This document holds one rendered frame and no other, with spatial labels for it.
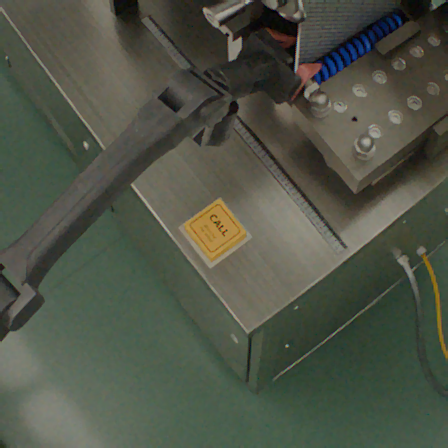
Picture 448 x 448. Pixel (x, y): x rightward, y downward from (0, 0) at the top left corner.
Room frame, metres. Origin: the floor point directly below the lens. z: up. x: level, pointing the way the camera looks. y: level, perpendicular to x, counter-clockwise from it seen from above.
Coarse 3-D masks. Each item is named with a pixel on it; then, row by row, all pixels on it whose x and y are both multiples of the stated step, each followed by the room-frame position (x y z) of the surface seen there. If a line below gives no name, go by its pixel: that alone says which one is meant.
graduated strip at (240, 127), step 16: (160, 32) 0.88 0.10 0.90; (176, 48) 0.85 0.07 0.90; (192, 64) 0.81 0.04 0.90; (240, 128) 0.69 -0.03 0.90; (256, 144) 0.66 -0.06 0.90; (272, 160) 0.63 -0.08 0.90; (288, 176) 0.60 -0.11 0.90; (288, 192) 0.58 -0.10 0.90; (304, 208) 0.55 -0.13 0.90; (320, 224) 0.52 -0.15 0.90; (336, 240) 0.49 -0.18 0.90
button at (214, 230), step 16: (208, 208) 0.55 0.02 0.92; (224, 208) 0.55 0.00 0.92; (192, 224) 0.52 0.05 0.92; (208, 224) 0.52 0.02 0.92; (224, 224) 0.52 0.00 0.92; (240, 224) 0.52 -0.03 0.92; (208, 240) 0.50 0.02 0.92; (224, 240) 0.50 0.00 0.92; (240, 240) 0.50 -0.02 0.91; (208, 256) 0.47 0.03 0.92
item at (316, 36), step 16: (352, 0) 0.79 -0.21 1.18; (368, 0) 0.81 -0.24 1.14; (384, 0) 0.84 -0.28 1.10; (400, 0) 0.86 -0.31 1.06; (320, 16) 0.75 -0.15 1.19; (336, 16) 0.77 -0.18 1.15; (352, 16) 0.79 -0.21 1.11; (368, 16) 0.82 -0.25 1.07; (384, 16) 0.84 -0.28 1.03; (304, 32) 0.73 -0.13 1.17; (320, 32) 0.75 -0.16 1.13; (336, 32) 0.78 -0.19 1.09; (352, 32) 0.80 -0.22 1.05; (304, 48) 0.74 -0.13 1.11; (320, 48) 0.76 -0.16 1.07; (336, 48) 0.78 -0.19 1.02
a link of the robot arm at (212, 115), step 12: (192, 72) 0.66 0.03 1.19; (216, 84) 0.63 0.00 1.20; (228, 96) 0.61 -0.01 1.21; (204, 108) 0.59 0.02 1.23; (216, 108) 0.59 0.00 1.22; (228, 108) 0.60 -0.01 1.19; (204, 120) 0.57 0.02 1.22; (216, 120) 0.58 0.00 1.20; (228, 120) 0.61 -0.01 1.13; (204, 132) 0.59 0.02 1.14; (216, 132) 0.59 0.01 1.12; (228, 132) 0.60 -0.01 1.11; (204, 144) 0.58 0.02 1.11; (216, 144) 0.58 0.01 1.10
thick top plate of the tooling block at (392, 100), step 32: (352, 64) 0.75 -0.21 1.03; (384, 64) 0.75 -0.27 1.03; (416, 64) 0.75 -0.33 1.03; (352, 96) 0.69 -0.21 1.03; (384, 96) 0.69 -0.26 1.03; (416, 96) 0.69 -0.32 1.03; (320, 128) 0.63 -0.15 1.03; (352, 128) 0.63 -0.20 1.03; (384, 128) 0.63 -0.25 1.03; (416, 128) 0.63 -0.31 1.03; (352, 160) 0.58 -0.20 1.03; (384, 160) 0.58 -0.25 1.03
